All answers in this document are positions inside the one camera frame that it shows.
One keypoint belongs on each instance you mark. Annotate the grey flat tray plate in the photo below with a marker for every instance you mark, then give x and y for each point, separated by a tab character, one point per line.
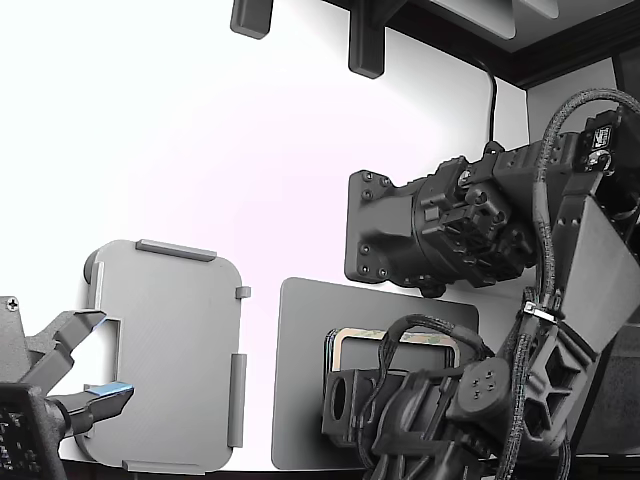
300	350

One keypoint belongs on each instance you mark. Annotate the grey frame holder with walls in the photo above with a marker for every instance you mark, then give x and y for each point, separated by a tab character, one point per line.
175	325

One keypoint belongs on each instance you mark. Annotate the grey stand leg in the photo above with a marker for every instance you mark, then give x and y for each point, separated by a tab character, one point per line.
250	17

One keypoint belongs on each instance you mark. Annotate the dark frame beam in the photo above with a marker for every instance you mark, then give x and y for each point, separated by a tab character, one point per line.
550	55

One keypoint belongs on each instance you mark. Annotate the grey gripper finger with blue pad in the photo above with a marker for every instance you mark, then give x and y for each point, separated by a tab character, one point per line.
55	360
100	402

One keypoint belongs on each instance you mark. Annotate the white zip tie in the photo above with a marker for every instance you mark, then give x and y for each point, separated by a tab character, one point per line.
540	314

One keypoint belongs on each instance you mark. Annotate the light grey panel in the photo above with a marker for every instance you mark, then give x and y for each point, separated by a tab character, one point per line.
475	20

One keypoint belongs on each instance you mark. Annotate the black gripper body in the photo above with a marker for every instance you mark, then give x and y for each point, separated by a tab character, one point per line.
415	430

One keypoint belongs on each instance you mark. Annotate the grey gripper body plate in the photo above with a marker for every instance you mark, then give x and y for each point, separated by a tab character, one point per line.
12	345

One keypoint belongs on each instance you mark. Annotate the black six-joint robot arm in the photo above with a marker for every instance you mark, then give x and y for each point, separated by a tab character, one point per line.
400	220

